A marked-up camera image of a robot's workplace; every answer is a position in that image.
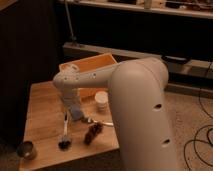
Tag black floor cables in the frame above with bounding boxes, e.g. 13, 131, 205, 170
183, 61, 213, 171

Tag blue sponge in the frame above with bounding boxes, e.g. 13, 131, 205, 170
70, 106, 84, 121

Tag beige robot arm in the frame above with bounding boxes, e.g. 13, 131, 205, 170
53, 58, 181, 171

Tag wooden table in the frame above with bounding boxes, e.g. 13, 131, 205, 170
19, 81, 118, 171

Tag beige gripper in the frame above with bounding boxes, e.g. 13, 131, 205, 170
62, 89, 81, 110

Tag brown dried grape bunch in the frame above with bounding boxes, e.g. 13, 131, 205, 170
84, 122, 103, 145

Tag metal spoon utensil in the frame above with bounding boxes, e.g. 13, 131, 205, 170
81, 117, 114, 127

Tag metal pole stand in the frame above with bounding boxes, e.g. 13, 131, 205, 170
64, 0, 76, 45

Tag white plastic cup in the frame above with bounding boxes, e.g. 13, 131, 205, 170
94, 91, 108, 111

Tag orange wooden tray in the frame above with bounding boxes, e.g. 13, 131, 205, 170
59, 53, 117, 99

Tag silver metal can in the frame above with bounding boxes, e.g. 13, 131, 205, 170
17, 141, 37, 160

